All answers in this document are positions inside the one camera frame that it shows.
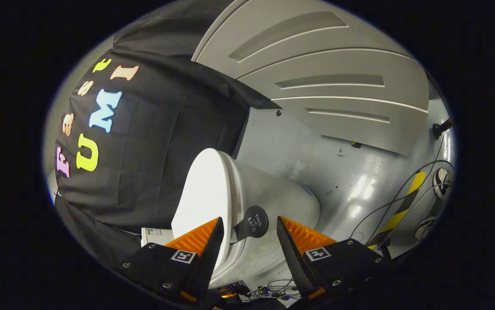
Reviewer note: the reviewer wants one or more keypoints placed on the black floor plug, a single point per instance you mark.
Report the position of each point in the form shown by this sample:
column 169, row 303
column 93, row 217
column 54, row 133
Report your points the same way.
column 440, row 128

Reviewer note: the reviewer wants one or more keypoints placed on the white toilet lid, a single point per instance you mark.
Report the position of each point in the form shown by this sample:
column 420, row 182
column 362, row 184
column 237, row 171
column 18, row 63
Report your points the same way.
column 206, row 189

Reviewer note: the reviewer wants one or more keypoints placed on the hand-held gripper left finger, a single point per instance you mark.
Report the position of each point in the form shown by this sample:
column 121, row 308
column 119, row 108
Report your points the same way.
column 211, row 254

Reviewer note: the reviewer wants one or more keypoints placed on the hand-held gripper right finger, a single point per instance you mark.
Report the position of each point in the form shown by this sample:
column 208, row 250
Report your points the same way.
column 292, row 254

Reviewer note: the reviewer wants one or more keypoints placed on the black backdrop cloth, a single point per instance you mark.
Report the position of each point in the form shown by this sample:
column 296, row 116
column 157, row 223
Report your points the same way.
column 153, row 155

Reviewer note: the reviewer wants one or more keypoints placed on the grey drawer cabinet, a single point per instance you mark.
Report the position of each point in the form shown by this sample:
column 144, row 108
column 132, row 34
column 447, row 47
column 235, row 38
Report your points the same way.
column 316, row 73

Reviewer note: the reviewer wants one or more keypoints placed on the yellow black hazard tape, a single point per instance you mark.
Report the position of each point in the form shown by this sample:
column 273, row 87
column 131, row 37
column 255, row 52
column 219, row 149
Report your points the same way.
column 402, row 206

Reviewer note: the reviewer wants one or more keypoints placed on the white toilet tank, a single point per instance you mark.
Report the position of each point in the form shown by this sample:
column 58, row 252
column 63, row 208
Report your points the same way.
column 157, row 236

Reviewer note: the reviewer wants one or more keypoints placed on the round white floor device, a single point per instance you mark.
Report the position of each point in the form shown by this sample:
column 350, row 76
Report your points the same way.
column 425, row 228
column 442, row 183

